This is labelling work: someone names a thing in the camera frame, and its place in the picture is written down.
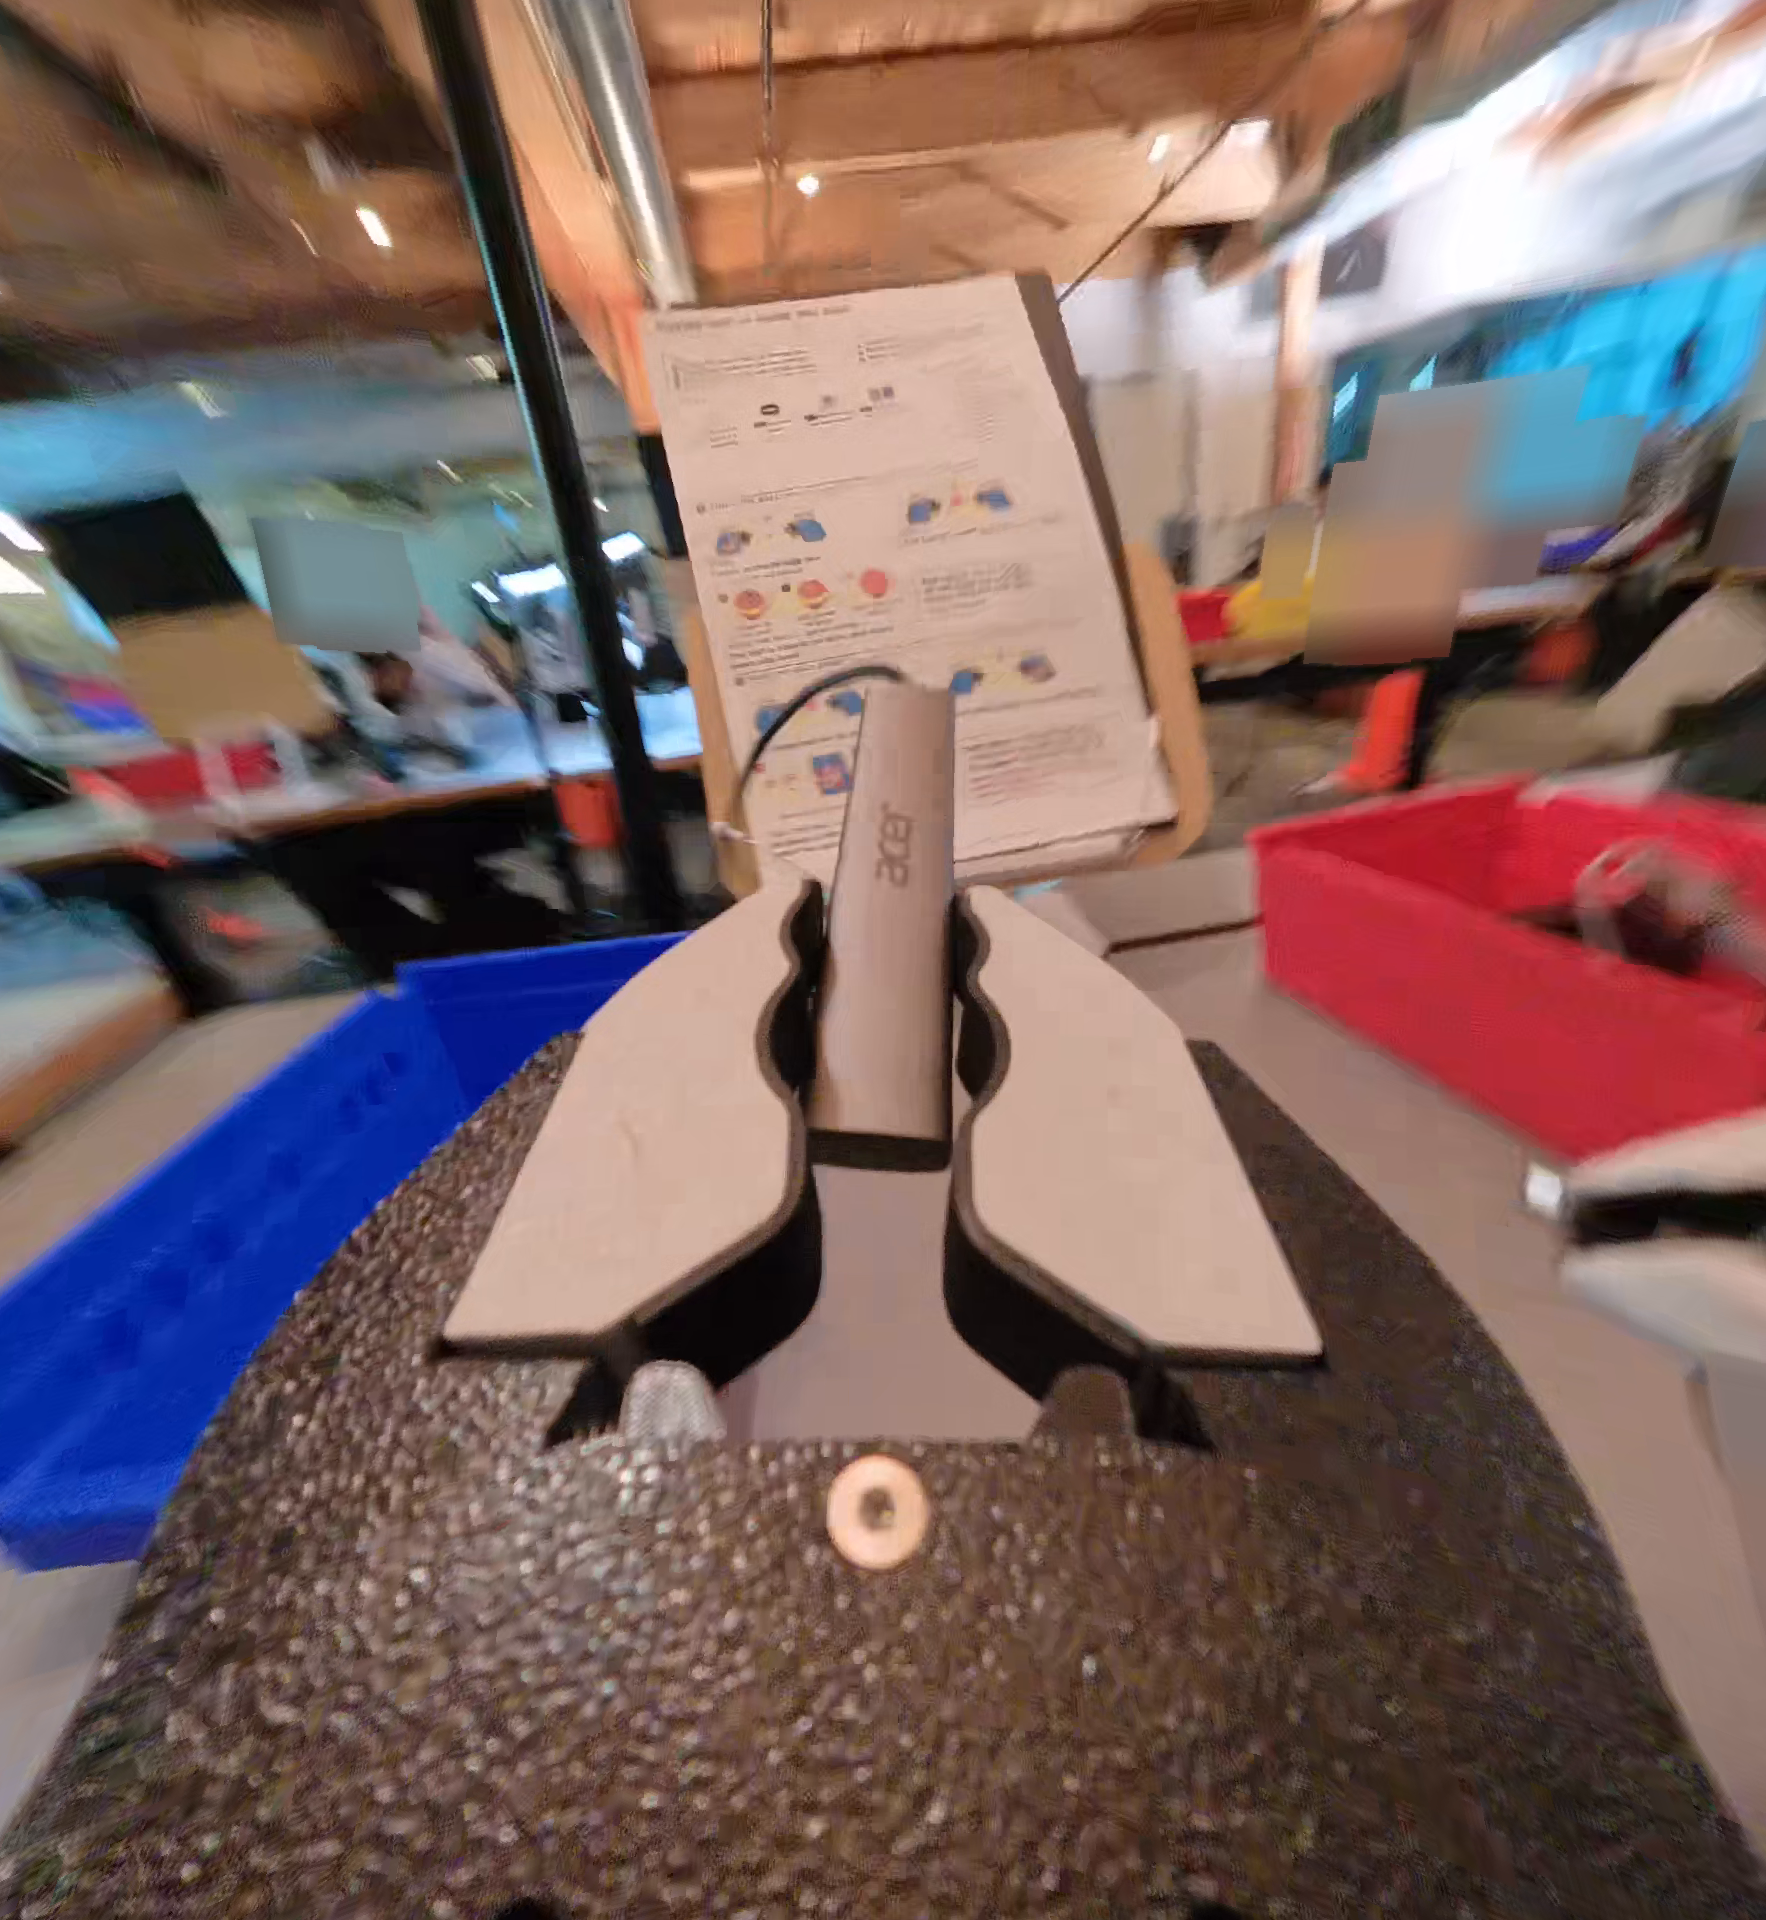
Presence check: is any blue plastic bin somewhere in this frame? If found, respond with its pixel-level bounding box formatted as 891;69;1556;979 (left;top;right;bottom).
0;932;693;1574

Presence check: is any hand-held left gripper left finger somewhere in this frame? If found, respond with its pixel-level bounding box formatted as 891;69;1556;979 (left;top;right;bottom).
439;876;825;1391

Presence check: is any orange chair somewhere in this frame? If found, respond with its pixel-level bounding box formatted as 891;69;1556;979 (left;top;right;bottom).
1332;667;1428;797

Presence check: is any thin black hub cable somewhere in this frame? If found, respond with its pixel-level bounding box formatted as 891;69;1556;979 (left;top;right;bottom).
731;667;914;848

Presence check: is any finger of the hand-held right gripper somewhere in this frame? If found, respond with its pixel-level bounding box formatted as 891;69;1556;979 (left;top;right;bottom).
1556;1219;1766;1391
1566;1091;1766;1213

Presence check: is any black pole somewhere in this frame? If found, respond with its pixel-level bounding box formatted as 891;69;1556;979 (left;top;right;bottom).
416;0;693;932

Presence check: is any wooden workbench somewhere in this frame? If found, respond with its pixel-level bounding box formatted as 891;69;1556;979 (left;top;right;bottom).
72;704;704;848

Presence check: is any printed instruction sheet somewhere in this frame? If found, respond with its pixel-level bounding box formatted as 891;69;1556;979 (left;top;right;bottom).
643;276;1182;888

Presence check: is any metal duct pipe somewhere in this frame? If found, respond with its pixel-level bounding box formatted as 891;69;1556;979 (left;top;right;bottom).
529;0;701;310

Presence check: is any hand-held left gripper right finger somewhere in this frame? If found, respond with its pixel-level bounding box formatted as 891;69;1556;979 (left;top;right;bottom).
944;885;1326;1403

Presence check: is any red plastic bin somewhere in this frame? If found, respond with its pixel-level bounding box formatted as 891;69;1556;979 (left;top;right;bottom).
1250;777;1766;1160

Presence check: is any blue wall screen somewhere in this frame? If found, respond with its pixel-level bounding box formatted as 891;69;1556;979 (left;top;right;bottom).
1483;247;1766;429

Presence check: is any grey usb hub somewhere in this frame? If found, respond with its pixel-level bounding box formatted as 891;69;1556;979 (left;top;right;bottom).
805;683;962;1176

